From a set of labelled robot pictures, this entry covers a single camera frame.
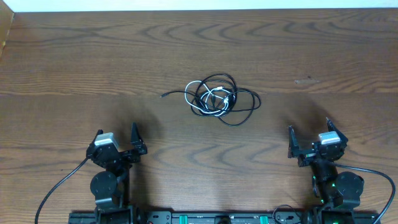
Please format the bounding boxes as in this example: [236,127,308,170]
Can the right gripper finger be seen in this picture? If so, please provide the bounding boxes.
[288,126,299,157]
[326,118,348,143]

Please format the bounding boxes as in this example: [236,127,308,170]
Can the white cable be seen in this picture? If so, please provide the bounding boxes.
[184,80,236,118]

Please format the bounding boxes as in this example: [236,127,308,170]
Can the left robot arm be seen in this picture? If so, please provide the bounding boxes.
[86,123,147,223]

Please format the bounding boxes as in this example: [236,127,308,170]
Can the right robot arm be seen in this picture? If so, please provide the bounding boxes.
[288,119,364,223]

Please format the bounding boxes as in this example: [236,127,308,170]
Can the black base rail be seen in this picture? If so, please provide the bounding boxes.
[68,210,382,224]

